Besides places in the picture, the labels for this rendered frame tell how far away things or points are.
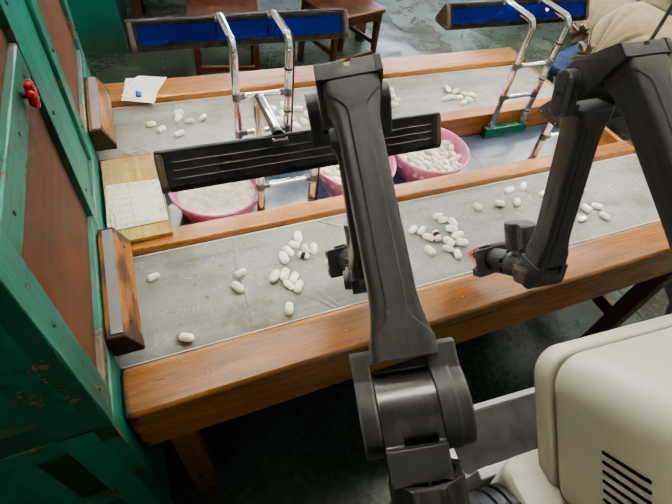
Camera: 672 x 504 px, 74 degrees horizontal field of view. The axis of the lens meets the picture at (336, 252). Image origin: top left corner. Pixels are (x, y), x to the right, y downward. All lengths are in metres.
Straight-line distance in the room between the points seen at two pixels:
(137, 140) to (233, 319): 0.75
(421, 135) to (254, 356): 0.61
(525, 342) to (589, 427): 1.74
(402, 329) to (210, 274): 0.79
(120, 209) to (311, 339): 0.62
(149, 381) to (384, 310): 0.66
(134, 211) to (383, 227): 0.93
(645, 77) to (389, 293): 0.47
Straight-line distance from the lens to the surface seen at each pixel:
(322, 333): 1.03
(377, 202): 0.46
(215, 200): 1.35
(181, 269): 1.18
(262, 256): 1.18
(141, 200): 1.31
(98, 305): 0.99
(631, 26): 4.04
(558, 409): 0.45
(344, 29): 1.50
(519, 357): 2.11
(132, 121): 1.68
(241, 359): 1.00
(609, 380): 0.41
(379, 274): 0.44
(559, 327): 2.29
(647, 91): 0.74
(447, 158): 1.63
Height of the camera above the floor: 1.65
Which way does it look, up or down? 49 degrees down
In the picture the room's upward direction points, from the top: 9 degrees clockwise
